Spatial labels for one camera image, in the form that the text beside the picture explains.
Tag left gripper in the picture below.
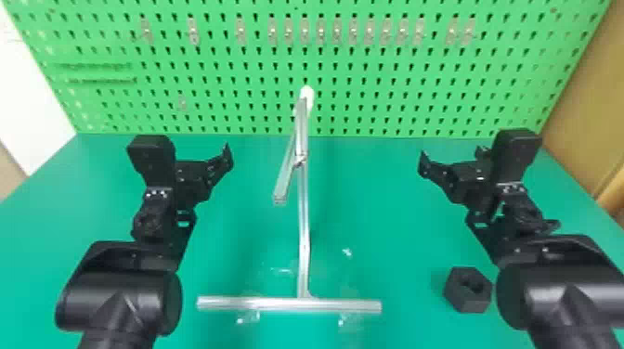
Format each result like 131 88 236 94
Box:
173 142 235 212

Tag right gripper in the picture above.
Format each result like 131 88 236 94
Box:
417 149 498 213

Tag metal stand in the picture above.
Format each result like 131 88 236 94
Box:
196 85 384 315

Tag black nut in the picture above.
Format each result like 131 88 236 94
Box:
442 265 494 314

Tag white panel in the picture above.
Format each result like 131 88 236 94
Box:
0 4 78 177

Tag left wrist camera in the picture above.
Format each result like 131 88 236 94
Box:
126 135 178 190

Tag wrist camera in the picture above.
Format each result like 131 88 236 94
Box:
488 128 544 186
126 135 178 190

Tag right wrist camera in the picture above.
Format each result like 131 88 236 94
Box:
488 128 544 186

